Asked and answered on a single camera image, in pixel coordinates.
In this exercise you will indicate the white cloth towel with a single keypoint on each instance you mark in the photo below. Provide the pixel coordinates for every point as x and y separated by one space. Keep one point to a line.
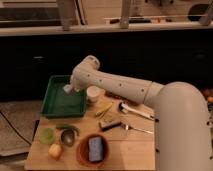
68 88

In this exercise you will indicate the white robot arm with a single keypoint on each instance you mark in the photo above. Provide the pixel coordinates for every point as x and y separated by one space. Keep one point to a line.
182 135

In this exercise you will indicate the green plastic tray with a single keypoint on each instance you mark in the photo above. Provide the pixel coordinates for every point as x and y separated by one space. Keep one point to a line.
58 104

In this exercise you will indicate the white cup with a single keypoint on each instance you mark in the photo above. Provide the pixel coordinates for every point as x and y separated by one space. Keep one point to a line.
93 94

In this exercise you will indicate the wooden board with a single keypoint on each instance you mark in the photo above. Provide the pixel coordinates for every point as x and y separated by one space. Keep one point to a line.
129 150

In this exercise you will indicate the blue sponge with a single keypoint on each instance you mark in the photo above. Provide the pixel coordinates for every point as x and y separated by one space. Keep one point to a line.
95 149

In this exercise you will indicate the green chili pepper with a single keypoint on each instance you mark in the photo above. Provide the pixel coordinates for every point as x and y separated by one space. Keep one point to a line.
68 126

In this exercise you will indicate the small metal cup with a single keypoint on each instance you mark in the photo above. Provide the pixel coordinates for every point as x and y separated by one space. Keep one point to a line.
68 137

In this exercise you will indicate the terracotta bowl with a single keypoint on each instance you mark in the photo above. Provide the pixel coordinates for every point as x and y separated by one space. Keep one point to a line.
82 152

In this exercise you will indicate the light green plastic cup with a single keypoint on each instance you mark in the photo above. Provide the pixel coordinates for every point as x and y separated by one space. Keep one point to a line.
46 136

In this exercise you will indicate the yellow plastic fruit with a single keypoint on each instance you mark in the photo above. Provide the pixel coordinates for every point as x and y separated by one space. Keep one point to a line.
55 151

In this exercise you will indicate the spice bottles on floor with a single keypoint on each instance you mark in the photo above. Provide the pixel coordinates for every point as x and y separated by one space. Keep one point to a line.
209 98

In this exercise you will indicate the white handled spatula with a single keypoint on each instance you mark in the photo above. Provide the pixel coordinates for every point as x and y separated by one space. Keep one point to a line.
125 109

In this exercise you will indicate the black handled scrub brush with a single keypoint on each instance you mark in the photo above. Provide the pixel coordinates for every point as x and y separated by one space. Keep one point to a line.
109 122

